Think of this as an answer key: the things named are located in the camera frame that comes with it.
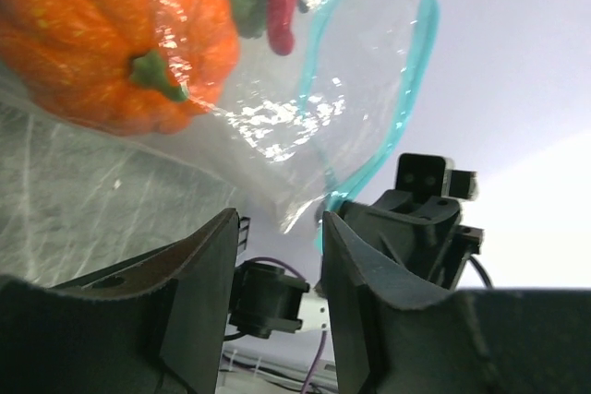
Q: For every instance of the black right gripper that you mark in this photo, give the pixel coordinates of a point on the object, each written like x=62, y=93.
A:
x=424, y=235

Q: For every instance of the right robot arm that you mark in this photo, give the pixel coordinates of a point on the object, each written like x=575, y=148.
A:
x=268, y=296

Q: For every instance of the clear zip top bag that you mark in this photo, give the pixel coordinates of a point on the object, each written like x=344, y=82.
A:
x=303, y=132

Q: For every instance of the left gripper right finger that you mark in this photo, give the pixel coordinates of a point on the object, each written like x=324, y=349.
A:
x=393, y=332

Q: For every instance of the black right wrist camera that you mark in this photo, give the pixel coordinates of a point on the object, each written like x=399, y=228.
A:
x=434, y=176

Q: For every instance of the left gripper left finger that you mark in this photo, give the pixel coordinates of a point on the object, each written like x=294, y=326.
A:
x=150, y=324

